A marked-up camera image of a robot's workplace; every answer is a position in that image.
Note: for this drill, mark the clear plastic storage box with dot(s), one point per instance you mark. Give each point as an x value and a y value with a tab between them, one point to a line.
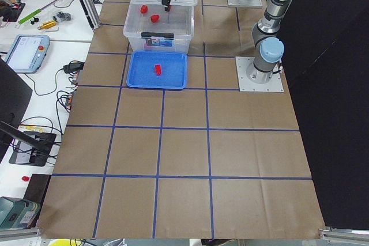
172	33

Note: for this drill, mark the green device case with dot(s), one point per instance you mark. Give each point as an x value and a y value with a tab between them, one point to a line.
17	213

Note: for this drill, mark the black monitor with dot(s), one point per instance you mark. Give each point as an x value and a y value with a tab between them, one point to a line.
15	97

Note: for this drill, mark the black electronics box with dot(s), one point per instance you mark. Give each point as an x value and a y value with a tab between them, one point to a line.
25	154

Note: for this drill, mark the brass cylinder tool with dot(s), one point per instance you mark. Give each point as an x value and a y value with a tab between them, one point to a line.
47	25

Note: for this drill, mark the blue teach pendant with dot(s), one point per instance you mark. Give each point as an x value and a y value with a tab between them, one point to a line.
27	53

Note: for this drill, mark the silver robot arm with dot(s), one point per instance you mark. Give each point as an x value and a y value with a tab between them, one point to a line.
268	49

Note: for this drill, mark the red block in box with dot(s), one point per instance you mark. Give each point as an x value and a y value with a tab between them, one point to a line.
143	9
154	18

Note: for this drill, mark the blue plastic tray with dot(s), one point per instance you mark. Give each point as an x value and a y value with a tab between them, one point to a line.
141	73

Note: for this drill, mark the red block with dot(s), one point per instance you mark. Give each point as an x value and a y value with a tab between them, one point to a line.
143	9
158	69
154	18

